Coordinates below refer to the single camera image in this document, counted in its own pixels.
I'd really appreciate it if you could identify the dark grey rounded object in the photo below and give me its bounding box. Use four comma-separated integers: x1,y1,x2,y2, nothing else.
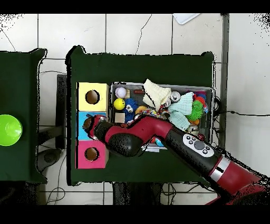
37,147,62,172

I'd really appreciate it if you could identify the dark green tablecloth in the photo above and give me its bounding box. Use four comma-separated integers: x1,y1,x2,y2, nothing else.
0,48,48,184
65,45,215,186

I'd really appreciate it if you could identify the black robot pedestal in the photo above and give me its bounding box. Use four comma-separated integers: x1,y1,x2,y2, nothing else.
112,182,163,205

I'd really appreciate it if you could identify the white baseball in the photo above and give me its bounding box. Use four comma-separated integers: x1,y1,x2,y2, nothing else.
114,87,127,99

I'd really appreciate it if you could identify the black upright panel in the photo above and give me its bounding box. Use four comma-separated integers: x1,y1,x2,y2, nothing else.
55,73,68,150

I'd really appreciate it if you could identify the yellow smiley ball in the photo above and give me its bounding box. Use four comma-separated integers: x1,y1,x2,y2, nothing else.
113,98,126,111

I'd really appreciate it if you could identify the bright green plastic bowl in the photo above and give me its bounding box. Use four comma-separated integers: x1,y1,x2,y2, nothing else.
0,114,23,147

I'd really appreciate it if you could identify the cream knitted cloth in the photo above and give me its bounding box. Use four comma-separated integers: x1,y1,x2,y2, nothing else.
142,78,172,111

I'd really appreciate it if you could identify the wooden box with three holes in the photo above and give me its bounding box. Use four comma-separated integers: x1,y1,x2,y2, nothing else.
75,81,110,170

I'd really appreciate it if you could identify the pale wooden block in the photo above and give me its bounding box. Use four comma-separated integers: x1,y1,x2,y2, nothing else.
114,112,126,124

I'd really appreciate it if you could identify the mint green knitted cloth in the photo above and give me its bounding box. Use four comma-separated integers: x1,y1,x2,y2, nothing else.
168,110,190,130
167,91,195,116

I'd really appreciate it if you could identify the black cable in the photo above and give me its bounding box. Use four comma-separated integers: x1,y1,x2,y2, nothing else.
214,109,270,117

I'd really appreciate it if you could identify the shallow clear mesh bin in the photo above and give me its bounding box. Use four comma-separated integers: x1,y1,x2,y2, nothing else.
108,81,216,152

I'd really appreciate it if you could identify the blue spiky toy with eyes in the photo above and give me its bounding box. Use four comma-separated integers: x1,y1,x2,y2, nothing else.
122,98,139,116

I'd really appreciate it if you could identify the white flat board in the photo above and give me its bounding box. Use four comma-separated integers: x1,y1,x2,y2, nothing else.
172,13,200,25

